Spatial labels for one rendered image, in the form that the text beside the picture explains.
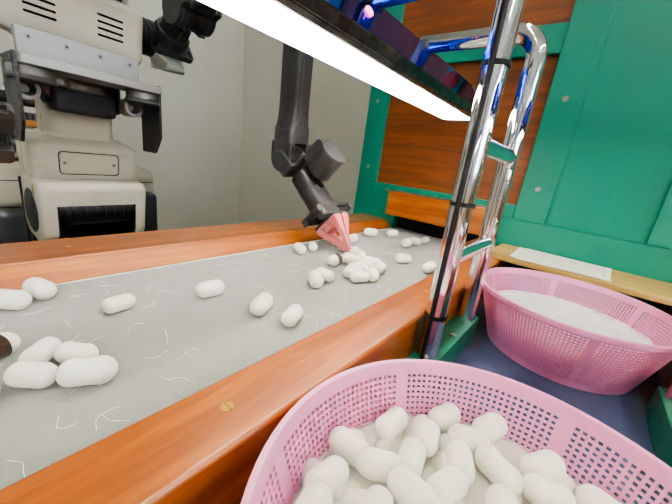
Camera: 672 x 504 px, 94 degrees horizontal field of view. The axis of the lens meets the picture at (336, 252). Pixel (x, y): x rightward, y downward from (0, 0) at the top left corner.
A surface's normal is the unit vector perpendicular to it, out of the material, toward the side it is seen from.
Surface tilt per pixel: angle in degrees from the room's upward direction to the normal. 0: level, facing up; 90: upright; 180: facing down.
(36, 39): 90
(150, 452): 0
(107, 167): 98
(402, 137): 90
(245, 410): 0
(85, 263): 45
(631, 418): 0
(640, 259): 90
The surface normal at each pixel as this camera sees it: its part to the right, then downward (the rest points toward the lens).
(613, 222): -0.64, 0.14
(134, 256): 0.62, -0.48
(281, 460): 0.94, -0.11
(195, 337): 0.12, -0.95
